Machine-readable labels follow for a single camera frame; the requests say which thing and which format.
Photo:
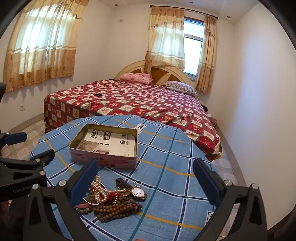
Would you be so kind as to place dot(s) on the bed with red patterned cover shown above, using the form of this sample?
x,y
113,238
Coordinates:
x,y
143,99

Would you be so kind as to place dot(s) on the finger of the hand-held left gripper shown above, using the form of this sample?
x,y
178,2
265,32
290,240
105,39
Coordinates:
x,y
45,157
15,138

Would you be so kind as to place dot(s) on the pink tin box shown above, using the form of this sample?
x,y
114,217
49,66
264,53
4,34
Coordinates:
x,y
104,162

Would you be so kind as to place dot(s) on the beige curtain with valance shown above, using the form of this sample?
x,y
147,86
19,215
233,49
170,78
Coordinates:
x,y
166,41

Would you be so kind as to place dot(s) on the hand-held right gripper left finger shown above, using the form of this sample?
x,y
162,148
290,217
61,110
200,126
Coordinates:
x,y
85,183

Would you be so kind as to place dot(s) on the printed paper sheet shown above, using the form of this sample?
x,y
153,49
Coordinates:
x,y
104,141

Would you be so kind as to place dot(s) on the cream wooden headboard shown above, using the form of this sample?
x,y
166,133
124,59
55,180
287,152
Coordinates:
x,y
159,74

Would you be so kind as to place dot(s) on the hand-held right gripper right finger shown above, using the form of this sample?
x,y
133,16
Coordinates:
x,y
207,183

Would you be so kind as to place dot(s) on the window with grey frame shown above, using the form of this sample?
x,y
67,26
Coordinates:
x,y
193,46

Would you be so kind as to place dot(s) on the wide beige patterned curtain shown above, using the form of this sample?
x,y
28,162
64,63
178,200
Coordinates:
x,y
41,46

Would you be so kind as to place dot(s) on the narrow beige curtain panel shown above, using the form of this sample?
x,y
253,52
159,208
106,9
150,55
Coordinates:
x,y
208,58

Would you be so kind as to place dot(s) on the small black object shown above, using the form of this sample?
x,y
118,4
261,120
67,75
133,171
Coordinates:
x,y
98,95

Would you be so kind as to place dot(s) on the blue plaid tablecloth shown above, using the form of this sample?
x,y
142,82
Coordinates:
x,y
161,150

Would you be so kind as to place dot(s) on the pink bangle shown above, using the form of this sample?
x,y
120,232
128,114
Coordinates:
x,y
82,205

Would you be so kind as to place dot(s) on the striped pillow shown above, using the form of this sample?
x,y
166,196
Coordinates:
x,y
180,87

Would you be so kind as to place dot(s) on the silver bangle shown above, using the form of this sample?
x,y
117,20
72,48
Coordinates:
x,y
91,202

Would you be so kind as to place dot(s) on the dark curtain rod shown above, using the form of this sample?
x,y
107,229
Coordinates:
x,y
194,13

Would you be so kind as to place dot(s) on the pink floral pillow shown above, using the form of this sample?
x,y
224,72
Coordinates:
x,y
136,77

